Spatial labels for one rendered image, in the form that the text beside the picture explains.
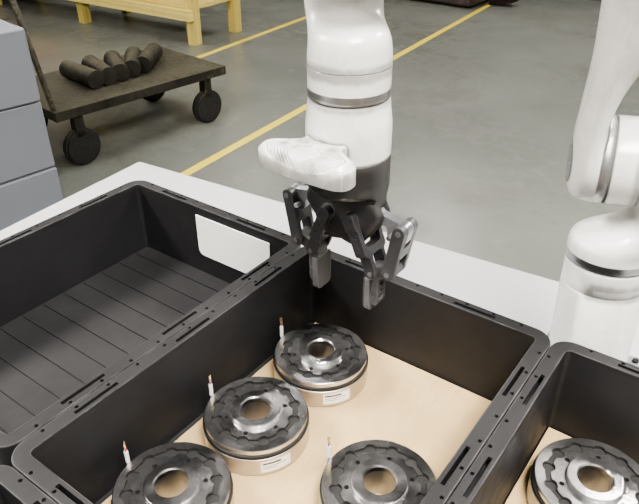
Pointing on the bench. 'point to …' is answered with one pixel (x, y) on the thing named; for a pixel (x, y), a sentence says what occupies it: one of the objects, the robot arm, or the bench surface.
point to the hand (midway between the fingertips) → (346, 281)
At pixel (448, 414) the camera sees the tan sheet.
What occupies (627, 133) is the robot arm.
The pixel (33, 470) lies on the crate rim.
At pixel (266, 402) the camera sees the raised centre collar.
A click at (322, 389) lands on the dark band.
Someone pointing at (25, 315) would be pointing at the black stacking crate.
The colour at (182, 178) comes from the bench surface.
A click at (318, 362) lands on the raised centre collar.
